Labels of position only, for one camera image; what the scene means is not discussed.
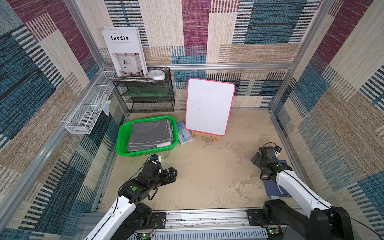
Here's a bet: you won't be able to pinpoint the navy blue pillowcase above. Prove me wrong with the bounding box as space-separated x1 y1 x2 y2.
262 170 291 198

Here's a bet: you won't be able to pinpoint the grey striped pillowcase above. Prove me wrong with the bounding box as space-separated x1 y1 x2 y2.
127 119 174 152

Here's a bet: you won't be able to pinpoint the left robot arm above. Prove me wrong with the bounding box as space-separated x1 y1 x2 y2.
85 155 178 240

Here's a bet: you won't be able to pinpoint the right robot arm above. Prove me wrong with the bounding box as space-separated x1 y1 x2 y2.
247 142 354 240

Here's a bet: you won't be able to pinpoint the green plastic basket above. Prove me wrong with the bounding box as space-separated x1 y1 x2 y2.
116 116 179 157

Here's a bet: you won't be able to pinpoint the blue paperback book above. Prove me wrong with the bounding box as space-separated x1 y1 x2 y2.
177 121 194 145

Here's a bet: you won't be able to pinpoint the wooden whiteboard easel stand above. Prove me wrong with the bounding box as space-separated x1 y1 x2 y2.
192 131 221 141

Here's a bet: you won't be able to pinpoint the pink framed whiteboard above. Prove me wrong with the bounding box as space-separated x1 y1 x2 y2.
185 78 236 136

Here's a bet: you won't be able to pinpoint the magazines on shelf top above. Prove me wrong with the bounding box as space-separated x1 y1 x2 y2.
109 76 154 83

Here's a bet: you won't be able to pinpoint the white Inedia poster board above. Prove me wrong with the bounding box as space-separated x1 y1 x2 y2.
102 27 148 77

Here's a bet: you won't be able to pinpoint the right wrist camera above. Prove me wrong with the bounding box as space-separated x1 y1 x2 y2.
274 146 282 156

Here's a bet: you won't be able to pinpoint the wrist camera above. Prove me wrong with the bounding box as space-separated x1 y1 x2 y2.
150 154 162 163
274 146 282 156

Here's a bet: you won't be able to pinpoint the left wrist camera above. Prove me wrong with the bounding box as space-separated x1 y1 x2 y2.
150 154 162 163

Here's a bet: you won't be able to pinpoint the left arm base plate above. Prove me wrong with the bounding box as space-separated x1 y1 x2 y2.
145 212 167 230

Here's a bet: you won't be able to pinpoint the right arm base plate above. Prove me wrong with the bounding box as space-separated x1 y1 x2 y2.
246 209 269 228

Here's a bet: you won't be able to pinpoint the black wire shelf rack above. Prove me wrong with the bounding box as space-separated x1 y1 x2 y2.
109 68 175 113

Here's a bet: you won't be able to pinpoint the white wire wall basket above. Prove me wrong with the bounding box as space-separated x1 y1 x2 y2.
66 72 115 135

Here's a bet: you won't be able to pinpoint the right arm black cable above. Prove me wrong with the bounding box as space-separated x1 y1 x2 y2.
329 206 383 240

